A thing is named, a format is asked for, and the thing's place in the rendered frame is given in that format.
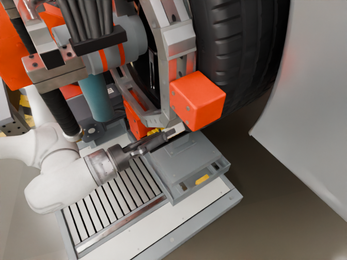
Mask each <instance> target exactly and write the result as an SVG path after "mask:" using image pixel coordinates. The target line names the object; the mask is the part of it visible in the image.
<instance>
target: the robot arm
mask: <svg viewBox="0 0 347 260"><path fill-rule="evenodd" d="M158 130H159V132H155V133H153V134H151V135H149V136H147V137H144V138H142V139H140V140H138V141H135V142H132V143H130V144H128V145H127V146H128V147H126V148H124V149H123V148H122V147H121V145H120V144H116V145H114V146H111V147H109V148H107V151H105V150H104V149H99V150H97V151H95V152H93V153H91V154H89V155H86V156H84V157H82V158H81V156H80V152H79V149H78V146H77V143H76V141H75V142H70V141H67V140H66V138H65V137H64V135H63V133H62V132H63V130H62V129H61V127H60V126H59V124H58V123H56V122H47V123H44V124H42V125H40V126H39V127H37V128H36V129H31V130H30V131H29V132H27V133H26V134H24V135H20V136H9V137H0V159H3V158H14V159H19V160H21V161H23V162H25V163H26V164H27V166H31V167H35V168H38V169H40V170H41V174H40V175H39V176H37V177H35V178H34V179H33V180H32V181H31V182H30V183H29V184H28V186H27V187H26V188H25V190H24V194H25V197H26V200H27V202H28V204H29V206H30V208H31V209H32V210H33V211H35V212H37V213H39V214H42V215H44V214H49V213H52V212H55V211H58V210H60V209H63V208H65V207H68V206H70V205H72V204H74V203H76V202H78V201H79V200H81V199H83V198H84V197H86V196H88V195H89V194H90V193H91V192H92V191H94V190H95V189H96V188H98V187H99V186H102V185H103V184H105V183H107V182H109V181H111V180H112V179H114V178H116V177H117V173H116V172H117V171H118V172H121V171H123V170H125V169H127V168H129V167H130V163H129V159H131V158H137V157H139V156H144V155H145V154H146V153H148V152H149V151H151V150H153V149H154V148H156V147H157V146H159V145H160V144H162V143H164V142H165V141H166V142H168V138H170V137H172V136H174V135H176V134H178V133H180V132H182V131H184V130H185V127H184V125H183V123H182V122H181V123H179V124H177V125H175V126H173V127H171V128H167V129H163V130H161V129H158Z"/></svg>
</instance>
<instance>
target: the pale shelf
mask: <svg viewBox="0 0 347 260"><path fill-rule="evenodd" d="M13 121H14V116H13V113H12V109H11V105H10V101H9V97H8V93H7V89H6V85H5V82H4V80H3V79H2V78H1V76H0V126H2V125H5V124H8V123H10V122H13Z"/></svg>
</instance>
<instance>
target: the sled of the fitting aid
mask: <svg viewBox="0 0 347 260"><path fill-rule="evenodd" d="M127 135H128V138H129V140H130V141H131V143H132V142H135V141H137V139H136V137H135V136H134V134H133V133H132V131H131V129H128V130H127ZM140 157H141V158H142V160H143V161H144V163H145V164H146V166H147V168H148V169H149V171H150V172H151V174H152V175H153V177H154V178H155V180H156V181H157V183H158V185H159V186H160V188H161V189H162V191H163V193H164V194H165V196H166V197H167V198H168V200H169V202H170V203H171V205H172V206H175V205H176V204H178V203H179V202H181V201H183V200H184V199H186V198H187V197H189V196H190V195H192V194H193V193H195V192H196V191H198V190H199V189H201V188H202V187H204V186H205V185H207V184H208V183H210V182H212V181H213V180H215V179H216V178H218V177H219V176H221V175H223V174H224V173H226V172H227V171H228V170H229V167H230V165H231V163H230V162H229V161H228V160H227V159H226V158H225V157H224V156H223V155H221V157H220V159H218V160H217V161H215V162H213V163H212V164H210V165H208V166H207V167H205V168H203V169H202V170H200V171H199V172H197V173H195V174H194V175H192V176H190V177H189V178H187V179H186V180H184V181H182V182H181V183H179V184H177V185H176V186H174V187H171V185H170V184H169V182H168V180H167V179H166V177H165V176H164V175H163V173H162V172H161V170H160V169H159V167H158V166H157V165H156V163H155V162H154V160H153V159H152V157H151V156H150V154H149V153H146V154H145V155H144V156H140Z"/></svg>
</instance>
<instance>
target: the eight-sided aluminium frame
mask: <svg viewBox="0 0 347 260"><path fill-rule="evenodd" d="M139 1H140V4H141V6H142V9H143V11H144V13H145V16H146V18H147V21H148V23H149V26H150V28H151V31H152V33H153V35H154V39H155V43H156V48H157V55H158V64H159V80H160V97H161V109H157V108H156V107H155V106H154V105H153V104H152V102H151V101H150V100H149V99H148V98H147V96H146V95H145V94H144V93H143V92H142V90H141V89H140V88H139V86H138V85H137V84H136V83H135V81H134V79H133V78H132V76H131V75H130V73H129V70H128V68H127V65H126V64H124V65H122V66H120V70H121V72H122V74H123V77H121V78H120V76H119V74H118V71H117V69H116V68H114V69H111V70H110V72H111V74H112V77H113V79H114V81H115V85H116V87H117V89H118V90H119V92H120V94H121V95H123V96H124V98H125V99H126V101H127V102H128V104H129V105H130V106H131V107H132V109H133V110H134V112H135V113H136V114H137V116H138V117H139V118H140V120H141V123H142V124H143V125H144V126H145V127H147V128H149V127H163V128H165V129H167V128H171V127H173V126H175V125H177V124H179V123H181V122H183V120H182V119H181V118H180V117H179V116H178V115H177V114H176V113H175V112H174V110H173V109H172V108H171V107H170V91H169V84H170V82H172V81H174V80H176V79H179V78H182V77H184V76H186V75H189V74H191V73H192V72H193V65H194V53H195V51H196V43H195V41H196V35H195V32H194V30H193V23H192V19H189V17H188V14H187V11H186V9H185V5H184V3H183V0H161V1H160V0H139ZM161 2H162V4H163V6H162V4H161ZM163 7H164V9H165V11H164V9H163ZM165 12H166V14H165ZM166 15H167V16H166ZM167 17H168V19H167ZM168 20H169V21H168ZM169 22H170V23H169ZM131 90H132V91H133V92H134V94H135V95H136V97H137V98H138V100H139V101H140V102H141V103H142V105H143V106H144V107H145V108H146V110H147V111H144V110H143V109H142V107H141V106H140V105H139V104H138V102H137V101H136V99H134V97H133V96H132V95H131V93H130V92H129V91H131Z"/></svg>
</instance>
